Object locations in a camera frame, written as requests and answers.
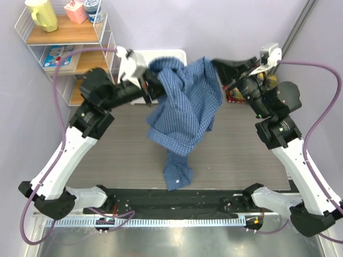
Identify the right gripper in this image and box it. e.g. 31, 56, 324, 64
212, 57, 271, 119

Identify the blue checked long sleeve shirt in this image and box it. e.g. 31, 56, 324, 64
146, 57, 222, 191

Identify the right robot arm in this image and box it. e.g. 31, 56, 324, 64
212, 58, 342, 237

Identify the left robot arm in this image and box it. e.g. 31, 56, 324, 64
18, 67, 165, 220

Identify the white plastic basket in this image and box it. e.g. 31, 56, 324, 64
117, 49, 187, 89

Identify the yellow plaid folded shirt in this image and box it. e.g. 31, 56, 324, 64
257, 72, 278, 88

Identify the blue white picture book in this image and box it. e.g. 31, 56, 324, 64
42, 45, 77, 73

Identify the blue white round tin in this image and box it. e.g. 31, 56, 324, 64
84, 0, 102, 23

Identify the pink box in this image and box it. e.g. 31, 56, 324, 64
64, 1, 88, 24

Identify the yellow plastic pitcher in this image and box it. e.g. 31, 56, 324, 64
25, 0, 58, 33

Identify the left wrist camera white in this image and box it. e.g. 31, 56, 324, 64
116, 46, 147, 88

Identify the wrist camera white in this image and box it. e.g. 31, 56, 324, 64
249, 43, 282, 75
116, 46, 147, 88

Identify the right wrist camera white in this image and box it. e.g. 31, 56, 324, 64
249, 43, 282, 75

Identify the white wire shelf rack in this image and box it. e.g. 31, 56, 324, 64
15, 1, 119, 105

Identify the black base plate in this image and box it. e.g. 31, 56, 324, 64
97, 188, 269, 220

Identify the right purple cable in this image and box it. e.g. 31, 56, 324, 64
245, 60, 343, 244

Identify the aluminium frame rail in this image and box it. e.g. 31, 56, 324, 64
33, 193, 327, 218

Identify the white slotted cable duct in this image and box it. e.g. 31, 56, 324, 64
55, 216, 246, 229

